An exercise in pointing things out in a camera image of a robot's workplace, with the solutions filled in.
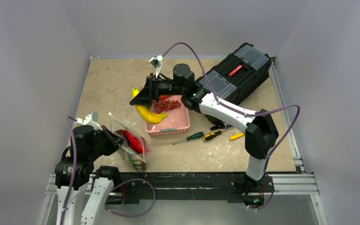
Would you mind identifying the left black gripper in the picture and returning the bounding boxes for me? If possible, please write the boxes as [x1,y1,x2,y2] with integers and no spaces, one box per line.
[88,124,126,159]

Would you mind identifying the yellow banana bunch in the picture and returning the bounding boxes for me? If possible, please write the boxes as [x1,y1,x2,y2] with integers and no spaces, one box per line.
[135,105,168,125]

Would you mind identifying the red chili pepper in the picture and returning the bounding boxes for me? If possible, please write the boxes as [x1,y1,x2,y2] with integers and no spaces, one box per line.
[125,130,143,154]

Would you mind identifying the clear zip top bag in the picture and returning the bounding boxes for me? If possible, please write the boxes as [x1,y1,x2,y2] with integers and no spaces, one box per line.
[108,112,151,172]

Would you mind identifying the green bell pepper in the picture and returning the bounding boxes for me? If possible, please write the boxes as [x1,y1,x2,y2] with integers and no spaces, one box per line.
[127,155,147,172]

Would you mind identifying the pink plastic basket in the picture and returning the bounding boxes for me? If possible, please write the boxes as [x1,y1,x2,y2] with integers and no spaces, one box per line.
[145,96,190,136]

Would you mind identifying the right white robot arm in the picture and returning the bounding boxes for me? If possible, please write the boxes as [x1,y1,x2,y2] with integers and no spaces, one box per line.
[130,63,279,191]

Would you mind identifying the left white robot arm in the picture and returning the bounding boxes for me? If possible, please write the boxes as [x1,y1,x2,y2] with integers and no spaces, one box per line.
[54,125,126,225]

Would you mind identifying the orange carrot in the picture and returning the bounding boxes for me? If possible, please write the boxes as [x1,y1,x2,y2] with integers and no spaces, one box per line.
[159,95,171,101]

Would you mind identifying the purple grapes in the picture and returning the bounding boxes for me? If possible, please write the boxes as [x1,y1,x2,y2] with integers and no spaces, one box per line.
[152,100,181,114]

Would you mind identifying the black yellow screwdriver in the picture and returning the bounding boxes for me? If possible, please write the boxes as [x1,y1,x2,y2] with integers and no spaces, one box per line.
[202,129,227,141]

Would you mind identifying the black pliers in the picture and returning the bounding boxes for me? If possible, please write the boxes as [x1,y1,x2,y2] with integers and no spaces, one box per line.
[210,122,233,131]

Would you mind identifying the black plastic toolbox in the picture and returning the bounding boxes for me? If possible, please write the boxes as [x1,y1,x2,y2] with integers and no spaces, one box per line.
[196,43,272,105]

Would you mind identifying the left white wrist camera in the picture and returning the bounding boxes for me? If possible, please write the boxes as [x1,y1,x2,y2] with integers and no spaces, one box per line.
[75,111,102,130]

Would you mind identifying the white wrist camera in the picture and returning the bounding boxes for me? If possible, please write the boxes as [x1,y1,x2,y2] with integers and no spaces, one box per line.
[75,111,102,130]
[149,55,164,78]

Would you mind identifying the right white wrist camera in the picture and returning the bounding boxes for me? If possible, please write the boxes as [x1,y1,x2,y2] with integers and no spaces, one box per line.
[149,55,164,78]

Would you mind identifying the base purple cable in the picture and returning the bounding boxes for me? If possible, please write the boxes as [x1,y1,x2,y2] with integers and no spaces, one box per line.
[104,178,157,218]

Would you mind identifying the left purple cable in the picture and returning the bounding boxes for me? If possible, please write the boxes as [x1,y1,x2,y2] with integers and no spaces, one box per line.
[58,115,79,225]

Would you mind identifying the green handled screwdriver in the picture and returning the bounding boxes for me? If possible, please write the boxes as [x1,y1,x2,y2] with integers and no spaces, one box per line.
[173,132,204,145]

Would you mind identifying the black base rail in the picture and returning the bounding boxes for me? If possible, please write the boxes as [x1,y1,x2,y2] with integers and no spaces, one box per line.
[107,172,275,206]

